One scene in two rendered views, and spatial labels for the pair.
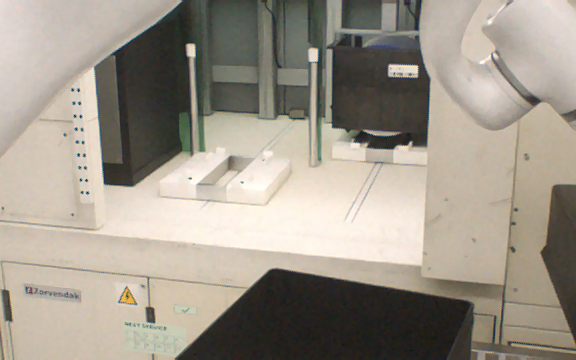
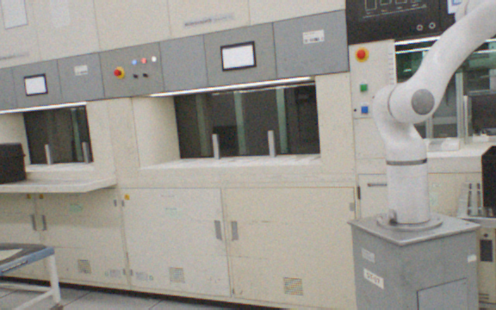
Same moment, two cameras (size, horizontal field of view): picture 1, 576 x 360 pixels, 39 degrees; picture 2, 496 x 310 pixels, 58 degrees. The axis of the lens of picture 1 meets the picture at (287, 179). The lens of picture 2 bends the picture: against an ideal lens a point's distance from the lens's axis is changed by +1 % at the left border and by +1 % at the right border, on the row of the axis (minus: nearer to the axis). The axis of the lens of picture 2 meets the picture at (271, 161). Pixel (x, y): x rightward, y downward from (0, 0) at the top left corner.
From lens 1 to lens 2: 99 cm
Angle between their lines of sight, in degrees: 15
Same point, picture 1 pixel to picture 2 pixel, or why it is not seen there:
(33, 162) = (373, 133)
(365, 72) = (486, 104)
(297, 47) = (441, 108)
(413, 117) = not seen: outside the picture
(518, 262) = not seen: outside the picture
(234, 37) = not seen: hidden behind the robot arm
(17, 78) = (464, 47)
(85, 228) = not seen: hidden behind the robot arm
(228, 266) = (455, 164)
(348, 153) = (480, 139)
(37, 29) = (469, 34)
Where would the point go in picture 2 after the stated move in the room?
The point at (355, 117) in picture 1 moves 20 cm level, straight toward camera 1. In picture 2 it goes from (483, 123) to (492, 126)
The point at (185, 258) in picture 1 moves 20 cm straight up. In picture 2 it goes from (437, 164) to (435, 118)
